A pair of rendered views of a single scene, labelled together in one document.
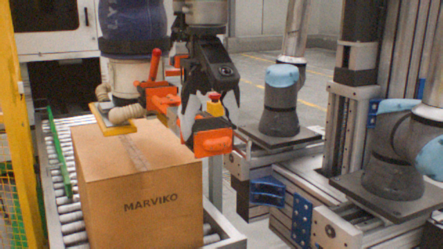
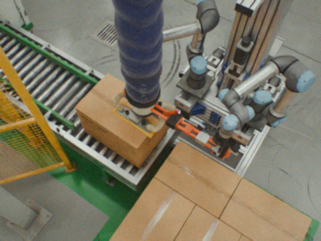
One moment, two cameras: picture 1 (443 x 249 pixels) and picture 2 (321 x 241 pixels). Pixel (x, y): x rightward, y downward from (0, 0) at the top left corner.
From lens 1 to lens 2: 1.77 m
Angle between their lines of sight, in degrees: 47
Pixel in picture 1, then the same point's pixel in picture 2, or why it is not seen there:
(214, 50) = (230, 141)
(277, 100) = (199, 77)
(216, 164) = not seen: hidden behind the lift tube
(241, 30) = not seen: outside the picture
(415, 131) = (271, 117)
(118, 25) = (147, 99)
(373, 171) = not seen: hidden behind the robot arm
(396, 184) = (258, 117)
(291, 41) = (198, 44)
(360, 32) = (243, 62)
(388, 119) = (259, 104)
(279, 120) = (200, 83)
